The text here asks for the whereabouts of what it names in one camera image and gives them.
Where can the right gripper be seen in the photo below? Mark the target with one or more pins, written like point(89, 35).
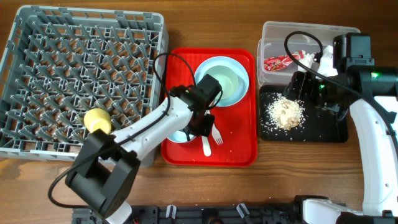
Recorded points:
point(300, 84)

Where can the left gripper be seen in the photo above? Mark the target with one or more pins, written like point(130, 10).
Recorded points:
point(207, 129)

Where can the rice and food scraps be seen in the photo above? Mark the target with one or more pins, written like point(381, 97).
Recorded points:
point(281, 113)

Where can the red snack wrapper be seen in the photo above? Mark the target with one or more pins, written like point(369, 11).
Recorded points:
point(273, 64)

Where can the green bowl with food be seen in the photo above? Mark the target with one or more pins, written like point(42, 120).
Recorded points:
point(226, 77)

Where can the yellow plastic cup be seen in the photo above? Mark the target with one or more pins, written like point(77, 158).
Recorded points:
point(97, 119)

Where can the white paper napkin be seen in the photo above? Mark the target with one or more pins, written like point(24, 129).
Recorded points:
point(308, 59)

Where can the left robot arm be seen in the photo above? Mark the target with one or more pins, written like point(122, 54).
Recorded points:
point(104, 171)

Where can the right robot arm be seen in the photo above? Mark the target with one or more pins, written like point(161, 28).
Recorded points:
point(369, 93)

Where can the clear plastic waste bin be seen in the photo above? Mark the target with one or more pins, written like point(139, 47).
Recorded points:
point(272, 45)

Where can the black rectangular waste tray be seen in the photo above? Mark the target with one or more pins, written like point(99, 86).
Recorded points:
point(317, 124)

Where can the grey plastic dishwasher rack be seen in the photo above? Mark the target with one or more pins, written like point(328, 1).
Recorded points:
point(60, 62)

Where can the white plastic fork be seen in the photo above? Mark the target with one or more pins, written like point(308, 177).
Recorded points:
point(216, 135)

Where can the white plastic spoon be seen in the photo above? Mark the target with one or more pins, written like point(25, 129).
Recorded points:
point(206, 146)

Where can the red plastic serving tray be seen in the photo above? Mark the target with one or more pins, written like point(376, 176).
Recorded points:
point(237, 123)

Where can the light blue round plate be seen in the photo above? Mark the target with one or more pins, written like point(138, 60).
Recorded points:
point(241, 72)

